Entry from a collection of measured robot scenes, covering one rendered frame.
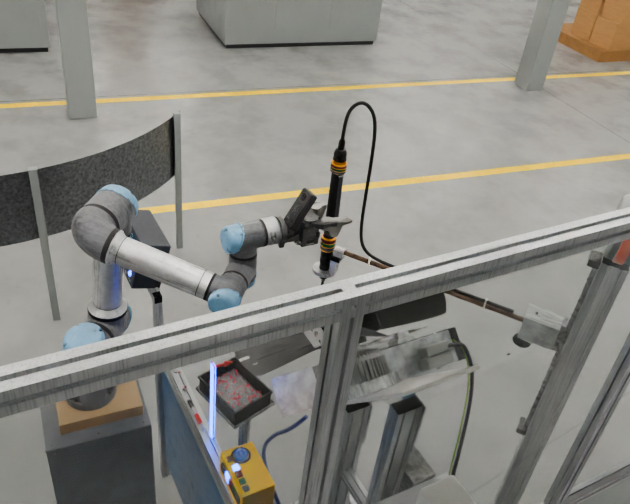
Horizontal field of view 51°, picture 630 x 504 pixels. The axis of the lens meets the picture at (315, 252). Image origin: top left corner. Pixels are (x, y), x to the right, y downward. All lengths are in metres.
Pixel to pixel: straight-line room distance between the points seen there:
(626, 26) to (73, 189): 7.93
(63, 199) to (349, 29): 5.64
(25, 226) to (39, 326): 0.64
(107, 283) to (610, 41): 8.68
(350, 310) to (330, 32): 7.69
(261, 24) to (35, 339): 5.25
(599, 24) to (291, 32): 4.24
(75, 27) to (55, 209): 2.64
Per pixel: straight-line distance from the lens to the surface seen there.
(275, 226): 1.74
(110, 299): 2.03
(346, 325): 0.95
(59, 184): 3.61
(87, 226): 1.75
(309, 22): 8.37
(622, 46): 10.12
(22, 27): 7.81
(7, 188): 3.55
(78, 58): 6.11
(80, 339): 2.01
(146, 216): 2.56
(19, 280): 4.38
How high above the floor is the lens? 2.62
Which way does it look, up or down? 35 degrees down
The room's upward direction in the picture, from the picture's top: 7 degrees clockwise
